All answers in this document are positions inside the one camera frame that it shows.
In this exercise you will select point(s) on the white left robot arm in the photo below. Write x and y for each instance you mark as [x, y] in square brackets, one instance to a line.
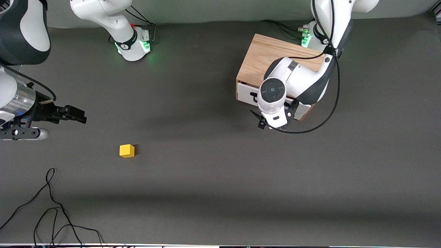
[303, 79]

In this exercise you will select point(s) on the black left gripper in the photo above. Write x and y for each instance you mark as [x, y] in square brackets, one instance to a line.
[261, 124]

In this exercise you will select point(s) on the yellow cube block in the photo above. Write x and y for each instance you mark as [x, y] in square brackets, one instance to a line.
[126, 151]

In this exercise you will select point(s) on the wooden cabinet casing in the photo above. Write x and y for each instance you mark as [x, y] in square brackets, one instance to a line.
[262, 55]

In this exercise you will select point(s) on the dark grey table cloth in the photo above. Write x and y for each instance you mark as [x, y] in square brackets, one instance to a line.
[220, 172]

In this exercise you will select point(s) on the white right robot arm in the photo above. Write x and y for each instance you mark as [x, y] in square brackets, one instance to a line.
[103, 13]

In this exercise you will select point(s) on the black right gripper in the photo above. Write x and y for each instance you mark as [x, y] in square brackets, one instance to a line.
[42, 112]

